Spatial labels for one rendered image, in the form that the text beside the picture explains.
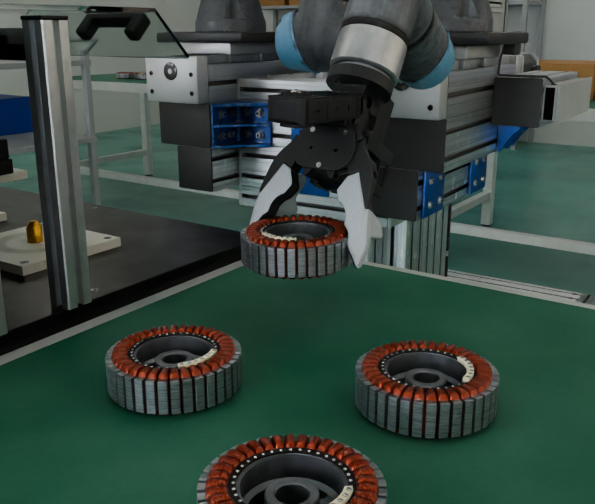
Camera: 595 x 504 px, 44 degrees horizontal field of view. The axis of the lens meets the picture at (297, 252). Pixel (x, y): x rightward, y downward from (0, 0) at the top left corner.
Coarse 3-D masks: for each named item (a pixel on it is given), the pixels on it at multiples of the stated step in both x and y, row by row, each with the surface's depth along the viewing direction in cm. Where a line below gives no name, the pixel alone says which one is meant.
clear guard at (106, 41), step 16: (80, 16) 94; (96, 16) 92; (112, 16) 91; (128, 16) 89; (144, 16) 88; (160, 16) 87; (80, 32) 97; (96, 32) 96; (112, 32) 94; (128, 32) 92; (144, 32) 91; (160, 32) 89; (80, 48) 101; (96, 48) 99; (112, 48) 98; (128, 48) 96; (144, 48) 94; (160, 48) 93; (176, 48) 91
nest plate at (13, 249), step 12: (24, 228) 100; (0, 240) 94; (12, 240) 94; (24, 240) 94; (96, 240) 94; (108, 240) 94; (120, 240) 96; (0, 252) 89; (12, 252) 89; (24, 252) 89; (36, 252) 89; (96, 252) 93; (0, 264) 86; (12, 264) 85; (24, 264) 84; (36, 264) 85
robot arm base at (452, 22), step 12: (432, 0) 126; (444, 0) 125; (456, 0) 124; (468, 0) 125; (480, 0) 126; (444, 12) 125; (456, 12) 124; (468, 12) 126; (480, 12) 126; (444, 24) 125; (456, 24) 125; (468, 24) 125; (480, 24) 126; (492, 24) 129
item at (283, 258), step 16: (256, 224) 74; (272, 224) 75; (288, 224) 76; (304, 224) 76; (320, 224) 75; (336, 224) 73; (256, 240) 70; (272, 240) 69; (288, 240) 69; (304, 240) 70; (320, 240) 69; (336, 240) 70; (256, 256) 69; (272, 256) 68; (288, 256) 68; (304, 256) 68; (320, 256) 68; (336, 256) 69; (256, 272) 70; (272, 272) 69; (288, 272) 68; (304, 272) 68; (320, 272) 69
